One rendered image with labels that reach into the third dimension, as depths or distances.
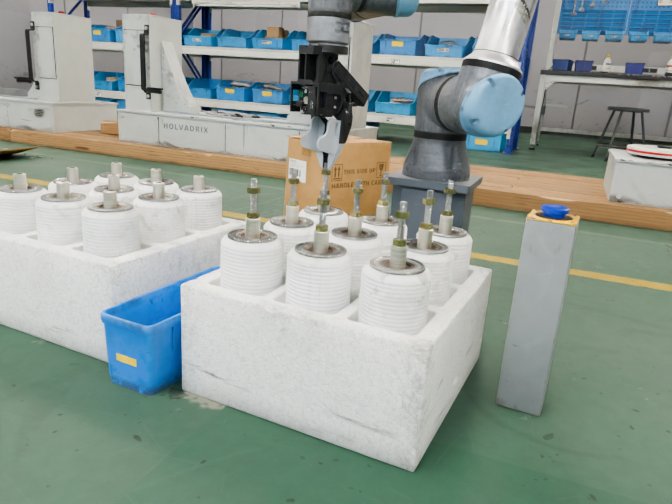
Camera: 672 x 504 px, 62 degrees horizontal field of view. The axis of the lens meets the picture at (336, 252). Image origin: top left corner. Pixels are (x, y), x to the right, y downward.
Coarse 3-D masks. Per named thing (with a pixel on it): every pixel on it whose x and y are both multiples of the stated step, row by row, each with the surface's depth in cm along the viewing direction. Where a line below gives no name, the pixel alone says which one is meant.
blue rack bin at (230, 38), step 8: (224, 32) 600; (232, 32) 614; (240, 32) 628; (248, 32) 625; (256, 32) 593; (224, 40) 587; (232, 40) 583; (240, 40) 579; (248, 40) 582; (248, 48) 586
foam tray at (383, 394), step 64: (192, 320) 85; (256, 320) 79; (320, 320) 75; (448, 320) 78; (192, 384) 88; (256, 384) 82; (320, 384) 77; (384, 384) 72; (448, 384) 84; (384, 448) 75
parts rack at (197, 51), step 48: (48, 0) 658; (96, 0) 692; (144, 0) 661; (192, 0) 586; (240, 0) 565; (288, 0) 546; (432, 0) 496; (480, 0) 481; (96, 48) 648; (192, 48) 600; (240, 48) 579; (528, 48) 527; (96, 96) 665
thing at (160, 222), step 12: (144, 204) 104; (156, 204) 104; (168, 204) 105; (180, 204) 107; (144, 216) 105; (156, 216) 105; (168, 216) 105; (180, 216) 108; (144, 228) 105; (156, 228) 105; (168, 228) 106; (180, 228) 108; (156, 240) 106; (168, 240) 107
